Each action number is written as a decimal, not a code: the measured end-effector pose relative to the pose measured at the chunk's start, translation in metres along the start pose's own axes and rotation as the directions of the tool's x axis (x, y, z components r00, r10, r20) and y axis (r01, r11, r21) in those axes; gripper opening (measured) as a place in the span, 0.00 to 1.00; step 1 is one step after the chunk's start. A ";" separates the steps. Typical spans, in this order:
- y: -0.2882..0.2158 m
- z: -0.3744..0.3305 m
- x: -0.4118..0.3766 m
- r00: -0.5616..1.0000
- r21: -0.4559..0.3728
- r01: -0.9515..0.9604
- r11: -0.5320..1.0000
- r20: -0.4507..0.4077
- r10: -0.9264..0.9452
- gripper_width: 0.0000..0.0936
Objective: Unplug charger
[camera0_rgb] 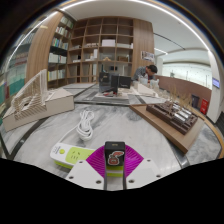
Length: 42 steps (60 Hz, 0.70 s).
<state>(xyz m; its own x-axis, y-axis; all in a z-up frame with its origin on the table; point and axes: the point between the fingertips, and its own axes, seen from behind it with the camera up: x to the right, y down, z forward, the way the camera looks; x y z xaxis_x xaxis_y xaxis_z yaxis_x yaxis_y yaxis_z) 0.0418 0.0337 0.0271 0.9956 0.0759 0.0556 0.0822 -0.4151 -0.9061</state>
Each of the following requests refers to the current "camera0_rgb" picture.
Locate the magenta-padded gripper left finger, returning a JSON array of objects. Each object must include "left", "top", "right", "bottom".
[{"left": 64, "top": 145, "right": 108, "bottom": 192}]

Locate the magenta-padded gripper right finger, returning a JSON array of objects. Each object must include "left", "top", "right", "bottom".
[{"left": 122, "top": 145, "right": 163, "bottom": 192}]

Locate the black charger block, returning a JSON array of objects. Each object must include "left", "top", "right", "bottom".
[{"left": 104, "top": 141, "right": 126, "bottom": 168}]

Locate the white and green power strip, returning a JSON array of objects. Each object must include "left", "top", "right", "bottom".
[{"left": 49, "top": 142, "right": 125, "bottom": 178}]

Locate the wooden base board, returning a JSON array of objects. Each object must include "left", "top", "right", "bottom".
[{"left": 129, "top": 103, "right": 205, "bottom": 154}]

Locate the dark brown architectural model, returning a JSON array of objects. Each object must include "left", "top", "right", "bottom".
[{"left": 145, "top": 100, "right": 199, "bottom": 136}]

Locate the white model on beige base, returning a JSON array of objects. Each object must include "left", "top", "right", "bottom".
[{"left": 2, "top": 68, "right": 75, "bottom": 132}]

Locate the grey flat base board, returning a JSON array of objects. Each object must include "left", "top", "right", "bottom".
[{"left": 94, "top": 91, "right": 130, "bottom": 101}]

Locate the small white architectural model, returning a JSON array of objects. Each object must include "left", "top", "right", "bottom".
[{"left": 133, "top": 80, "right": 156, "bottom": 98}]

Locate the dark bin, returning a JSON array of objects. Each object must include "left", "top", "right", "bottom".
[{"left": 190, "top": 94, "right": 201, "bottom": 109}]

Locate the red bin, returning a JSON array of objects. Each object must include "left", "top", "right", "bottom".
[{"left": 199, "top": 98, "right": 210, "bottom": 116}]

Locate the black box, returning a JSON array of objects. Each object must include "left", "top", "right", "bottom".
[{"left": 98, "top": 72, "right": 113, "bottom": 94}]

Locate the long brown counter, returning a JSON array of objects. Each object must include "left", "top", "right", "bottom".
[{"left": 155, "top": 74, "right": 213, "bottom": 101}]

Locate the person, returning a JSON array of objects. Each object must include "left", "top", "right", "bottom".
[{"left": 132, "top": 64, "right": 158, "bottom": 82}]

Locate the ceiling light strip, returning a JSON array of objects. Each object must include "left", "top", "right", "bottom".
[{"left": 153, "top": 47, "right": 169, "bottom": 55}]

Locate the wooden grid shelf unit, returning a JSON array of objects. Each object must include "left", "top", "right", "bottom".
[{"left": 66, "top": 16, "right": 135, "bottom": 85}]

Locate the wooden bookshelf with books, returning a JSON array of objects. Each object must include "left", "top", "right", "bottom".
[{"left": 46, "top": 14, "right": 76, "bottom": 90}]

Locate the white coiled power cable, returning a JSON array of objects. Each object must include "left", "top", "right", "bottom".
[{"left": 59, "top": 109, "right": 96, "bottom": 145}]

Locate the wall screen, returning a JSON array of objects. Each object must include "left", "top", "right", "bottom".
[{"left": 211, "top": 77, "right": 221, "bottom": 89}]

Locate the wall poster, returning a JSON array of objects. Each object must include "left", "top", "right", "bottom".
[{"left": 140, "top": 50, "right": 156, "bottom": 63}]

